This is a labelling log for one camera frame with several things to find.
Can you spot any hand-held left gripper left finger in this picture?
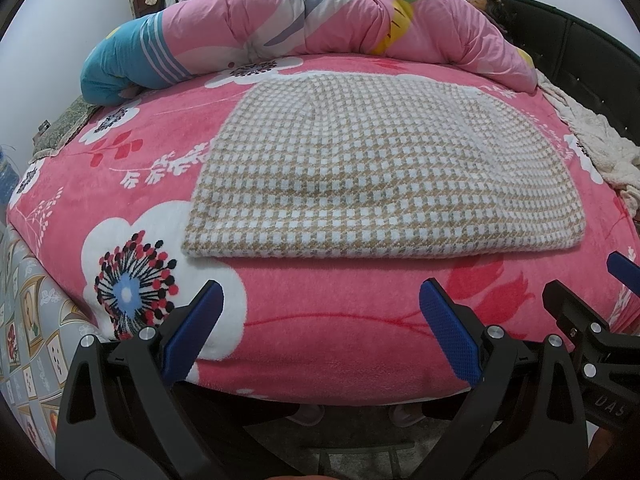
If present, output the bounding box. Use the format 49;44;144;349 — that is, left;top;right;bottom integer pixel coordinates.
55;280;225;480

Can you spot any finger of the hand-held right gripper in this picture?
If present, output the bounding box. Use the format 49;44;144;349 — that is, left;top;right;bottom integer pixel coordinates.
606;251;640;291
542;280;614;349

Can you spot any patterned grey bed skirt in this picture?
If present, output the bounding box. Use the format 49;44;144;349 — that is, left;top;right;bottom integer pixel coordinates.
0;222;108;461

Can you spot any black padded headboard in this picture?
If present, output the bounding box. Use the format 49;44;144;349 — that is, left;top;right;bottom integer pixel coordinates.
492;0;640;221

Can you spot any beige white checked knit sweater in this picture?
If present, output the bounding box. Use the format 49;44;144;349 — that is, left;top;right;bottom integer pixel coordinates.
181;71;587;260

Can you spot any pink printed quilt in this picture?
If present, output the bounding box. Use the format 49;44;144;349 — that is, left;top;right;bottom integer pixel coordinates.
80;0;540;108

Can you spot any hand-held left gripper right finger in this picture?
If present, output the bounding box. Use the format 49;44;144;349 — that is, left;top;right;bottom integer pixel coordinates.
419;278;588;480

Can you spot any pink floral bed sheet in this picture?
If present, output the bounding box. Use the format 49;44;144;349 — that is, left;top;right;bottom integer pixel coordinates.
6;52;640;406

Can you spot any grey patterned mat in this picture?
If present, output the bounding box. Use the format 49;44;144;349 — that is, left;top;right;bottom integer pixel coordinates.
31;95;101;161

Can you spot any blue water bottle pack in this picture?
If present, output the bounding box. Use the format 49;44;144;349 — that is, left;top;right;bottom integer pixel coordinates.
0;147;21;201

